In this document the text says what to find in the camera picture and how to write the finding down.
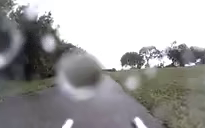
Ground grey asphalt path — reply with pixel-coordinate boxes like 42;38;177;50
0;73;168;128

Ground robot's own part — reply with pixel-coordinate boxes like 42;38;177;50
133;116;148;128
61;118;75;128

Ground dense dark trees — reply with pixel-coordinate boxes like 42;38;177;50
0;0;88;82

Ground row of trees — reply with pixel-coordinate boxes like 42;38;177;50
119;41;205;70

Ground grass slope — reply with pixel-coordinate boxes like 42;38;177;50
107;63;205;128

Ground grass verge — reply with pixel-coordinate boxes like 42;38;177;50
0;76;58;105

